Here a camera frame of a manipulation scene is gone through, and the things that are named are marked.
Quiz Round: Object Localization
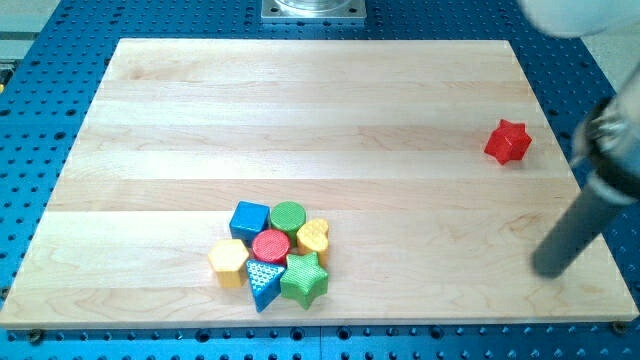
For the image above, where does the green star block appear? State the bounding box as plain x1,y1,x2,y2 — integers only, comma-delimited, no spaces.
280,252,329,310

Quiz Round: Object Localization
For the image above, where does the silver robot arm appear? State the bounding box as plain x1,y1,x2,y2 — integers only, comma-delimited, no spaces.
518,0,639,205

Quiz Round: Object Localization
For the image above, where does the red star block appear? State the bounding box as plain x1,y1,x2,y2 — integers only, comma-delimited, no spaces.
484,119,532,165

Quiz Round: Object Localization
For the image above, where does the green cylinder block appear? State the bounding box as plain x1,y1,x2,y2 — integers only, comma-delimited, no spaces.
270,201,306,247

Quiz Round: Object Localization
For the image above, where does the yellow heart block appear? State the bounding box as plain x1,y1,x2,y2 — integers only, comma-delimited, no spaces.
296,218,330,267

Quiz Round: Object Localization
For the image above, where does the blue cube block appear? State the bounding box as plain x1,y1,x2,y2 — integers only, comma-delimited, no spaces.
229,201,270,248

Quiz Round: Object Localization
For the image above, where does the red cylinder block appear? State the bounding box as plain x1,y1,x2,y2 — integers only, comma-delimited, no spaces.
252,229,290,265

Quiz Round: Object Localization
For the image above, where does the light wooden board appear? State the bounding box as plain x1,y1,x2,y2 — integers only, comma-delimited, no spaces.
1,39,638,329

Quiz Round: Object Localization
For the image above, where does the blue triangle block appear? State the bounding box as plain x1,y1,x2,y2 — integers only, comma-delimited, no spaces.
246,259,286,313

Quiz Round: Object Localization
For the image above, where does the yellow hexagon block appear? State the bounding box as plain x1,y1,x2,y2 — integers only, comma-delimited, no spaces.
208,239,249,288

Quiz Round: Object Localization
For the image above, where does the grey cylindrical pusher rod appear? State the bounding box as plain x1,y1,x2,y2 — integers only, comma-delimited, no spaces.
531,171,637,278

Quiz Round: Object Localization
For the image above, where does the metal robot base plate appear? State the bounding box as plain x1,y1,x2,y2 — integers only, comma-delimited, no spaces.
261,0,367,21

